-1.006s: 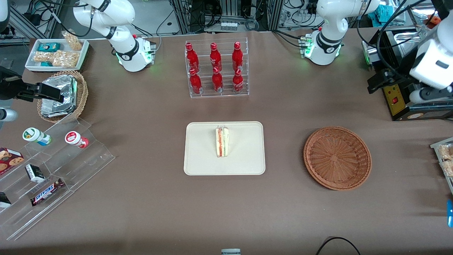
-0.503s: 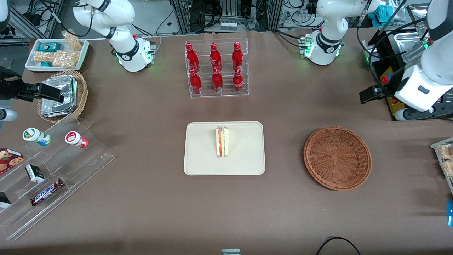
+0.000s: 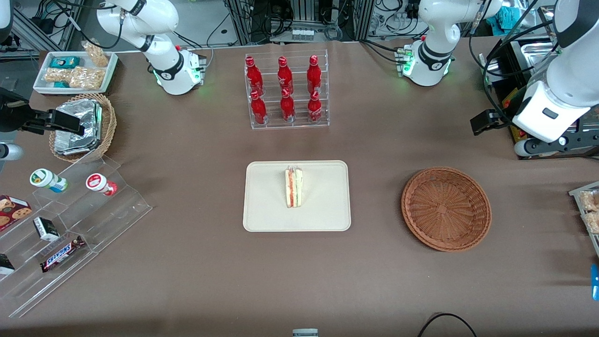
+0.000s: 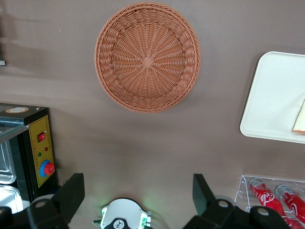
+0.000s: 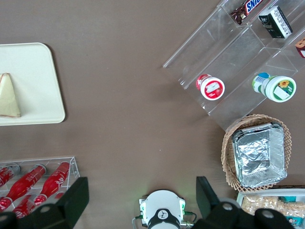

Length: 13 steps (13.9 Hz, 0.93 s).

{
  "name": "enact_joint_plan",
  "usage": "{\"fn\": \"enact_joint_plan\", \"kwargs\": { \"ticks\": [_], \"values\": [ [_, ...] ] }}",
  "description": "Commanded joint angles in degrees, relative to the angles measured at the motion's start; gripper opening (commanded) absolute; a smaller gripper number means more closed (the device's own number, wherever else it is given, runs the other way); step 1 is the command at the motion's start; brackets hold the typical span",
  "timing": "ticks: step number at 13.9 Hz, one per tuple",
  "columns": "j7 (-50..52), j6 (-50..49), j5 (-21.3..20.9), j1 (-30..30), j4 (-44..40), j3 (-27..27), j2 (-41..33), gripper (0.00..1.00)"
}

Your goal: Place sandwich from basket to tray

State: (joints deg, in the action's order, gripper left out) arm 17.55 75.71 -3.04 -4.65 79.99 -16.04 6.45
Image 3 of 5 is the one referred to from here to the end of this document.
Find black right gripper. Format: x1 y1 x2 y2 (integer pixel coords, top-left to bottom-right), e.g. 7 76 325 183
0 88 86 136

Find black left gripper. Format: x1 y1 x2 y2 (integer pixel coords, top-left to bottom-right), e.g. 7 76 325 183
470 110 518 136

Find triangle sandwich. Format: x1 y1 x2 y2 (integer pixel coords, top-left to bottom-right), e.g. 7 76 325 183
285 166 303 208

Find white rectangular snack tray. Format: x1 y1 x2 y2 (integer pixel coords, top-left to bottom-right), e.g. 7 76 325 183
33 51 118 95

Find tan deep wicker basket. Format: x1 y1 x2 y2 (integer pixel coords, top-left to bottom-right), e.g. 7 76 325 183
49 94 117 163

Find brown round wicker basket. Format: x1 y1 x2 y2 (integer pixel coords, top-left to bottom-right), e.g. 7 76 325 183
401 167 492 252

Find beige rectangular tray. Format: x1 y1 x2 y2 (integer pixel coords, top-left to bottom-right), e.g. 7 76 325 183
243 161 351 232

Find foil wrapped packet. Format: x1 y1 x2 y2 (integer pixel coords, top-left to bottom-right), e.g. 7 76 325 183
56 99 102 141
55 135 101 155

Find clear bag puffed snack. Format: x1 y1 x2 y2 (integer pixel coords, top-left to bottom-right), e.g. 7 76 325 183
69 67 106 89
44 68 71 84
82 41 109 67

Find black food warmer machine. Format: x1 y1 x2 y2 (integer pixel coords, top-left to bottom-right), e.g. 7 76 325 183
478 35 599 161

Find green lid yogurt cup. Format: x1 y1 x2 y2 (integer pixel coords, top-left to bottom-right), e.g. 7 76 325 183
30 168 67 193

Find red lid yogurt cup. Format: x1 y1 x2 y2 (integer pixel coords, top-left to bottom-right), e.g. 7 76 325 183
86 173 117 196

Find steel warmer pan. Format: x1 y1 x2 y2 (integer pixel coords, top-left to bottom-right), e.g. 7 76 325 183
521 42 560 71

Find red cookie box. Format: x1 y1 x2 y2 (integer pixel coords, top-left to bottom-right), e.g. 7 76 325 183
0 195 32 232

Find teal cloth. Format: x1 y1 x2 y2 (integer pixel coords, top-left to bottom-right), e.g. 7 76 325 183
487 5 516 29

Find small black white box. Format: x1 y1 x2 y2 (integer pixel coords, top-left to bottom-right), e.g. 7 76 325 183
33 217 60 242

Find clear acrylic stepped shelf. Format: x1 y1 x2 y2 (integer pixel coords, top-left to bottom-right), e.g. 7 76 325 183
0 156 153 319

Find snickers chocolate bar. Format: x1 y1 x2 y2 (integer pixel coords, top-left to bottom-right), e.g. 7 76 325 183
40 235 86 273

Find red cola bottle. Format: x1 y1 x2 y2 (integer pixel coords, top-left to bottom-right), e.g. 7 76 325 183
246 56 264 96
280 88 296 122
307 90 322 123
250 90 268 125
278 56 294 94
307 55 322 94

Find clear acrylic bottle rack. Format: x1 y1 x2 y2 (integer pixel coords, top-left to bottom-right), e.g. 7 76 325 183
244 49 330 130

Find aluminium equipment rack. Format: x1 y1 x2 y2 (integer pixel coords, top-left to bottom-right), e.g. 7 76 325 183
225 0 375 45

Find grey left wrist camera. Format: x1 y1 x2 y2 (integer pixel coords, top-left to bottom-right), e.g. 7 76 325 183
514 132 599 157

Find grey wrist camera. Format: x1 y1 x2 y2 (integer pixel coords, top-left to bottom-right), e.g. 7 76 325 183
514 132 599 157
0 143 24 161

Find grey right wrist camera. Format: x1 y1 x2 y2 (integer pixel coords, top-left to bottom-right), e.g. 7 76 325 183
0 143 24 161

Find white wire snack tray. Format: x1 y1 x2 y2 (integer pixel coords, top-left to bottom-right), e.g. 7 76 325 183
569 182 599 258

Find black base cables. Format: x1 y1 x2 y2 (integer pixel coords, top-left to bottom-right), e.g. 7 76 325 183
359 40 404 65

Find black looped cable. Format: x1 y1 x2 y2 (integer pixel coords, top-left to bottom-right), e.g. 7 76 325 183
418 313 478 337

